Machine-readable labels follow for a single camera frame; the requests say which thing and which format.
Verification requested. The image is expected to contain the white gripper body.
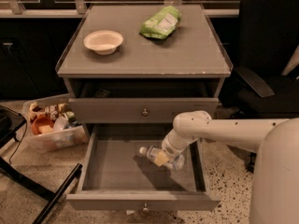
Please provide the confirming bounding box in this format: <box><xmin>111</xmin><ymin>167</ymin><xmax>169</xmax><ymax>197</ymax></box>
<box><xmin>162</xmin><ymin>130</ymin><xmax>191</xmax><ymax>160</ymax></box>

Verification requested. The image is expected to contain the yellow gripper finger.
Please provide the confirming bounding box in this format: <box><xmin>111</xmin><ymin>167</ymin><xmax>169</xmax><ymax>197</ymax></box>
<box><xmin>154</xmin><ymin>150</ymin><xmax>169</xmax><ymax>166</ymax></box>

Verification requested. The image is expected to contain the clear plastic water bottle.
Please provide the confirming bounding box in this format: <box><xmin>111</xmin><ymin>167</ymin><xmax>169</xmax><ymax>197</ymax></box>
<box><xmin>139</xmin><ymin>146</ymin><xmax>185</xmax><ymax>171</ymax></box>

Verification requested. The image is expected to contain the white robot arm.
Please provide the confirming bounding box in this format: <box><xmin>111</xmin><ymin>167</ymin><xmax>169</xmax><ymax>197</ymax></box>
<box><xmin>154</xmin><ymin>111</ymin><xmax>299</xmax><ymax>224</ymax></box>

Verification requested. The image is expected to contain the open grey middle drawer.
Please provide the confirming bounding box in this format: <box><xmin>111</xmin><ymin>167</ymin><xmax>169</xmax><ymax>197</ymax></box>
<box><xmin>67</xmin><ymin>124</ymin><xmax>220</xmax><ymax>211</ymax></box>

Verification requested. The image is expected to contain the grey drawer cabinet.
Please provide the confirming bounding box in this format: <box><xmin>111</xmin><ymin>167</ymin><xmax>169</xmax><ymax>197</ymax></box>
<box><xmin>58</xmin><ymin>5</ymin><xmax>232</xmax><ymax>133</ymax></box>

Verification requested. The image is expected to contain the closed grey upper drawer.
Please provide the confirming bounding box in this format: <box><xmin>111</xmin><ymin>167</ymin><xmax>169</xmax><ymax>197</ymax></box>
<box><xmin>68</xmin><ymin>98</ymin><xmax>219</xmax><ymax>123</ymax></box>

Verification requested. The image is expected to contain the round brass upper knob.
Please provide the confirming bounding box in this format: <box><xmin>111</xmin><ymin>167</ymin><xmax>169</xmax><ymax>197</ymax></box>
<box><xmin>141</xmin><ymin>108</ymin><xmax>150</xmax><ymax>117</ymax></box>

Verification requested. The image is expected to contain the round brass knob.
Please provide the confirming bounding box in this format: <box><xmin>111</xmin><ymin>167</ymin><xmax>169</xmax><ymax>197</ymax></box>
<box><xmin>141</xmin><ymin>203</ymin><xmax>150</xmax><ymax>216</ymax></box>
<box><xmin>141</xmin><ymin>108</ymin><xmax>150</xmax><ymax>117</ymax></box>

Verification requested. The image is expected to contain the round brass lower knob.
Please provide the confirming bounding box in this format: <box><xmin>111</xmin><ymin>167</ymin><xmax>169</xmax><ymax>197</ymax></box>
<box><xmin>141</xmin><ymin>203</ymin><xmax>150</xmax><ymax>216</ymax></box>

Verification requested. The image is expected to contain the clear plastic storage bin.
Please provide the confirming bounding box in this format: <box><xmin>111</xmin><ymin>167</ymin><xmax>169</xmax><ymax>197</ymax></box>
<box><xmin>22</xmin><ymin>94</ymin><xmax>88</xmax><ymax>153</ymax></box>

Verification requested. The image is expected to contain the green snack bag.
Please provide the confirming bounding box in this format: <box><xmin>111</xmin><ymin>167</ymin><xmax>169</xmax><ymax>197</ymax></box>
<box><xmin>139</xmin><ymin>6</ymin><xmax>181</xmax><ymax>40</ymax></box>

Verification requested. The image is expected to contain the white paper bowl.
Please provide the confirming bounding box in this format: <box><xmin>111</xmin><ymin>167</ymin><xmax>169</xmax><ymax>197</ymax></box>
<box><xmin>83</xmin><ymin>30</ymin><xmax>123</xmax><ymax>55</ymax></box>

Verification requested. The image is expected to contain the orange bowl in bin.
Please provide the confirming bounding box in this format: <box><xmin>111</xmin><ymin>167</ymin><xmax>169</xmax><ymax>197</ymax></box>
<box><xmin>32</xmin><ymin>116</ymin><xmax>53</xmax><ymax>134</ymax></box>

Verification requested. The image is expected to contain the black office chair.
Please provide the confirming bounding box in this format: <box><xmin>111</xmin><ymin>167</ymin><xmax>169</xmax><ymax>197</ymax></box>
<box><xmin>218</xmin><ymin>0</ymin><xmax>299</xmax><ymax>173</ymax></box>

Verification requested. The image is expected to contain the black table frame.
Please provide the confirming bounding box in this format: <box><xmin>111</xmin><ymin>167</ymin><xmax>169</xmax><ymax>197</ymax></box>
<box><xmin>0</xmin><ymin>105</ymin><xmax>84</xmax><ymax>224</ymax></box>

